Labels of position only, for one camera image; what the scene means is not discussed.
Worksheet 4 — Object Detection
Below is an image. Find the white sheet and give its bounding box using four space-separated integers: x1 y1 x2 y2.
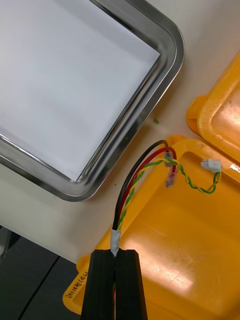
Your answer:
0 0 161 182

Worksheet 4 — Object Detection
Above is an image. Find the red black green-yellow wire harness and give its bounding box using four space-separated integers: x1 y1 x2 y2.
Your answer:
111 139 223 257

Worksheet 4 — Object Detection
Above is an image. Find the steel tray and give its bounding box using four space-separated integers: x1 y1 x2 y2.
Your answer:
0 0 186 203

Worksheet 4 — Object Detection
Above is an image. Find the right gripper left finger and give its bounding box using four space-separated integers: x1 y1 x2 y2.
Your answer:
80 249 117 320

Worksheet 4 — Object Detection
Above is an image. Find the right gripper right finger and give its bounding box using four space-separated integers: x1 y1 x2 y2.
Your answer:
115 248 149 320

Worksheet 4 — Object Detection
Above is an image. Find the yellow-orange plastic bin with handwriting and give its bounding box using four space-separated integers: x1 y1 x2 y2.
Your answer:
61 134 240 320

